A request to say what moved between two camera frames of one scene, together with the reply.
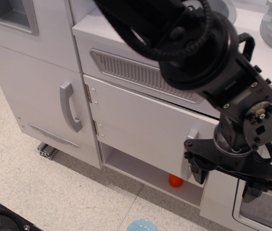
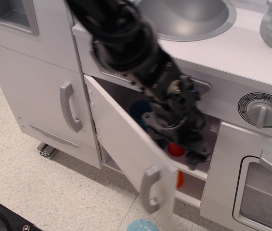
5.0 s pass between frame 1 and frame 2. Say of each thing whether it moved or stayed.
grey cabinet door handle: moved
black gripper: moved
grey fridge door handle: stayed
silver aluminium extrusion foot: stayed
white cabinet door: moved
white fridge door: stayed
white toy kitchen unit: stayed
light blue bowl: stayed
